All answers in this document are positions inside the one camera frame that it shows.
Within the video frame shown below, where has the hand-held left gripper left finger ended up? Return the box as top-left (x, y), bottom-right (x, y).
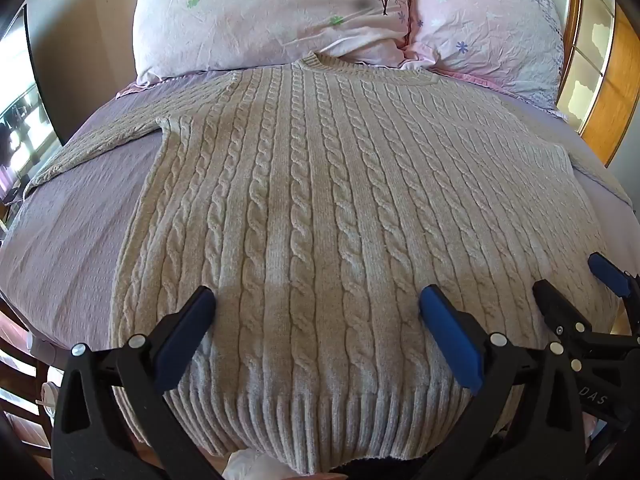
top-left (51, 285), bottom-right (227, 480)

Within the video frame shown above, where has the wooden headboard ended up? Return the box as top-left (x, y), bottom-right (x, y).
top-left (556, 0), bottom-right (640, 168)

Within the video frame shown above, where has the dark framed window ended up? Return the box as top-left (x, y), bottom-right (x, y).
top-left (0, 5), bottom-right (67, 211)

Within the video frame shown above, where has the purple bed sheet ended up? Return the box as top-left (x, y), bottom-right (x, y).
top-left (0, 71), bottom-right (636, 361)

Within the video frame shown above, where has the pink floral pillow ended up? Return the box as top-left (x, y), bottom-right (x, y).
top-left (402, 0), bottom-right (569, 112)

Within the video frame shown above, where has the beige cable knit sweater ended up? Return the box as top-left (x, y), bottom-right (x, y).
top-left (27, 52), bottom-right (623, 476)

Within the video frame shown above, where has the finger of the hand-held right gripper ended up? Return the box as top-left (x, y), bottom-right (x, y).
top-left (532, 279), bottom-right (602, 347)
top-left (587, 252), bottom-right (640, 334)

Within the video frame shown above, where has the white crumpled bag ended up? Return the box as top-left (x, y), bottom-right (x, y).
top-left (222, 450), bottom-right (301, 480)

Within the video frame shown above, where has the white floral pillow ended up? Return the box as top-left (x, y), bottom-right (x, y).
top-left (132, 0), bottom-right (417, 87)

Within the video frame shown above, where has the wooden chair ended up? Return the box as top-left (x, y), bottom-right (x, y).
top-left (0, 285), bottom-right (57, 443)

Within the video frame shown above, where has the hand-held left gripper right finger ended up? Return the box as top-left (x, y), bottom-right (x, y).
top-left (415, 284), bottom-right (588, 480)

